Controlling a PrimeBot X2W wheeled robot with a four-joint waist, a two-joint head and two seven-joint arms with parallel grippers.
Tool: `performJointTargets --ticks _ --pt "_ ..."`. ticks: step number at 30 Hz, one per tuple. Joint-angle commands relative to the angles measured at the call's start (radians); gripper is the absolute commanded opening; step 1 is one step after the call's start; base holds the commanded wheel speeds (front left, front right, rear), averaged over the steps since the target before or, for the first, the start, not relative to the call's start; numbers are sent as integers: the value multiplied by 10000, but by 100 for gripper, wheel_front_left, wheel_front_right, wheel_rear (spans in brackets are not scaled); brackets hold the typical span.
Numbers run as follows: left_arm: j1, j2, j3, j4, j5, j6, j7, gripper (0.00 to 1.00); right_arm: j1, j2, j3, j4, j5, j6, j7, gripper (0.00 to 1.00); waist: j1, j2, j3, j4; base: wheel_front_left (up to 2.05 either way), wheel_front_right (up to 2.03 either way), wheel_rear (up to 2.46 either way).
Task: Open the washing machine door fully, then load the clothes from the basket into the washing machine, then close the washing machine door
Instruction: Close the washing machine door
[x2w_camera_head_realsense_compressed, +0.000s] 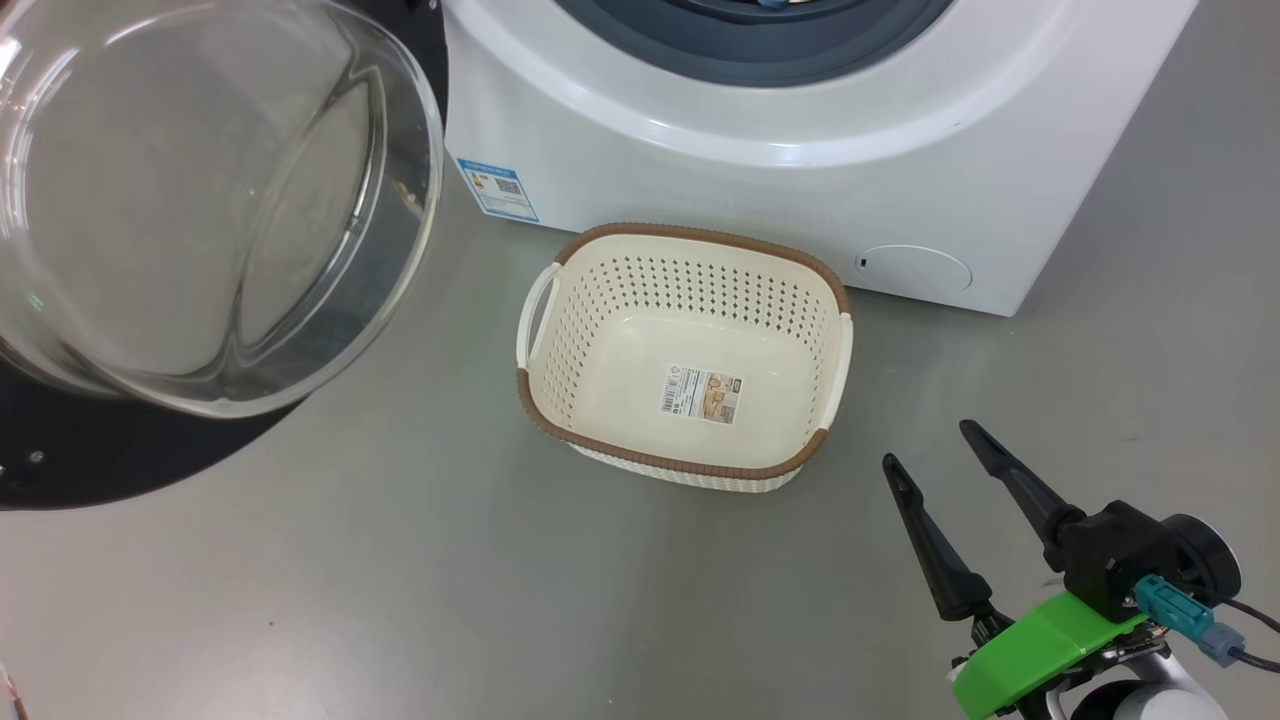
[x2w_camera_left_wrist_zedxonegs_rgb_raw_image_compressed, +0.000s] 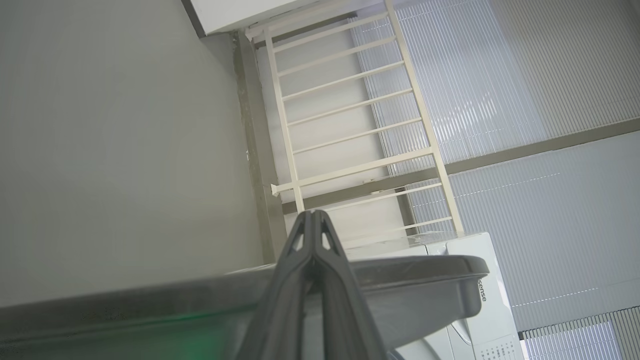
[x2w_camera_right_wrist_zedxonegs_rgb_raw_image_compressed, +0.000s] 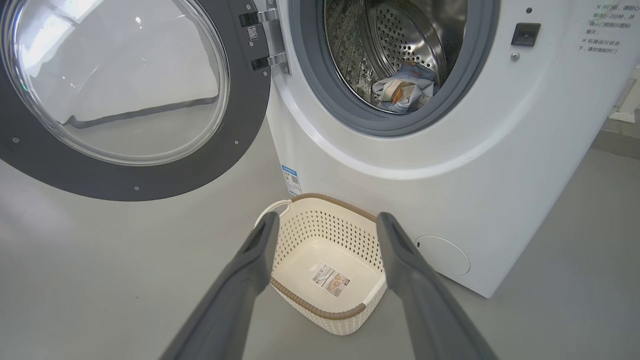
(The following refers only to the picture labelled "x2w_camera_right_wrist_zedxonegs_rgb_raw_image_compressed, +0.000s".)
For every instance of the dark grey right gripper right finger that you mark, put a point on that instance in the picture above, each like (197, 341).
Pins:
(425, 305)

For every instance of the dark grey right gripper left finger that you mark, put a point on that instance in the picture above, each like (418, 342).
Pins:
(235, 295)

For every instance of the round black glass washer door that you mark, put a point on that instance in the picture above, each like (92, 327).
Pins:
(240, 130)

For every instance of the blue garment with beige patch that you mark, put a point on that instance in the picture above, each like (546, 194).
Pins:
(402, 97)

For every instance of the blue bear print garment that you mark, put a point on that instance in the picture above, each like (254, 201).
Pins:
(420, 72)

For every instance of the white front-load washing machine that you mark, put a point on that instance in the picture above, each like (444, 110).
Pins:
(450, 190)

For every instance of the metal door hinge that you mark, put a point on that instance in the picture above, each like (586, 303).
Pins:
(272, 35)

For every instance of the stainless steel washing machine drum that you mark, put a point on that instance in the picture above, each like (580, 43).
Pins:
(400, 35)

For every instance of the black door latch slot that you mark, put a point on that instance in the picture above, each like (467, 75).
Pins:
(525, 34)

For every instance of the round white filter cover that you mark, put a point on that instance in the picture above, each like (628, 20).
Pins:
(445, 255)

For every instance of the basket barcode label sticker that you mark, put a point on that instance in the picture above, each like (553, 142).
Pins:
(331, 281)

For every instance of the white perforated laundry basket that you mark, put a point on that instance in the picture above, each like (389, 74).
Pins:
(330, 250)

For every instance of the blue energy label sticker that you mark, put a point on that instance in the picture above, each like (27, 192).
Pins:
(292, 180)

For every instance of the printed text warning sticker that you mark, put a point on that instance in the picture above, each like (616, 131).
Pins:
(607, 27)

